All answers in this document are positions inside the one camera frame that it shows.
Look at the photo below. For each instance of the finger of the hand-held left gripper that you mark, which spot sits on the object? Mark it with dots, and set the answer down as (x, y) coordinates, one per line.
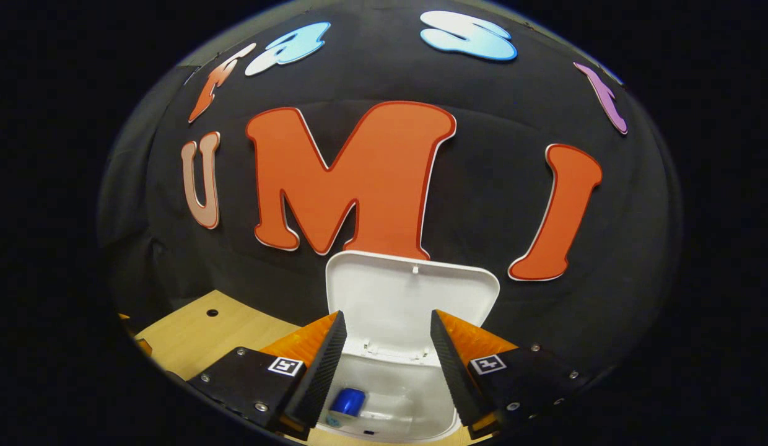
(144, 347)

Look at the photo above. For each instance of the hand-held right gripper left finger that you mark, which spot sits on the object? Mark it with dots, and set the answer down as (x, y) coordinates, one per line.
(325, 378)

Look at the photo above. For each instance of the black backdrop cloth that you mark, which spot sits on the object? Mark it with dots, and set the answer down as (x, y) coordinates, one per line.
(483, 204)

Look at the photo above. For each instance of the blue pop can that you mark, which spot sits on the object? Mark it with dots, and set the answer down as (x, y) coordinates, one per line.
(347, 402)

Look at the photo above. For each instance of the wooden desktop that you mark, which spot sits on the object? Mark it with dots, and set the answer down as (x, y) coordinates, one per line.
(192, 337)

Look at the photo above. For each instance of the white desktop garbage bin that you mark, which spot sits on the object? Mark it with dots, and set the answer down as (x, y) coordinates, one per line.
(396, 297)

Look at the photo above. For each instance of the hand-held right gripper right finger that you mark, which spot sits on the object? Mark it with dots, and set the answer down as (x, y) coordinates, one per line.
(455, 378)

